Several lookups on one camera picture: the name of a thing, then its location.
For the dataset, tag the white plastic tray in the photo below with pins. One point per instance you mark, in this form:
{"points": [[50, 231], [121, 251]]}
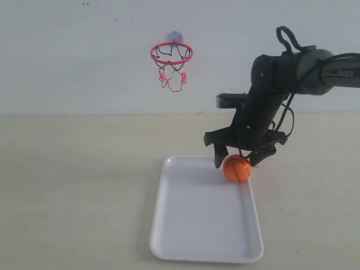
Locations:
{"points": [[200, 216]]}

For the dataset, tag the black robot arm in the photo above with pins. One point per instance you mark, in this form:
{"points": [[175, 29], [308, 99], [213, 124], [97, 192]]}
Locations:
{"points": [[275, 79]]}

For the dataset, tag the small orange basketball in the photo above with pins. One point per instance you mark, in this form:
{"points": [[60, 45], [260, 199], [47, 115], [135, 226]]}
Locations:
{"points": [[237, 168]]}

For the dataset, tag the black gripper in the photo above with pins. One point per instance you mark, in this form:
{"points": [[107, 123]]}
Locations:
{"points": [[256, 138]]}

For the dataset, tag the red mini basketball hoop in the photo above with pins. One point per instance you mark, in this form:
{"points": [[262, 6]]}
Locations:
{"points": [[171, 58]]}

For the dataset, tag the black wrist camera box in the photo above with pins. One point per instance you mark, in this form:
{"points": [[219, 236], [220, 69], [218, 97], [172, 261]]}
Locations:
{"points": [[230, 100]]}

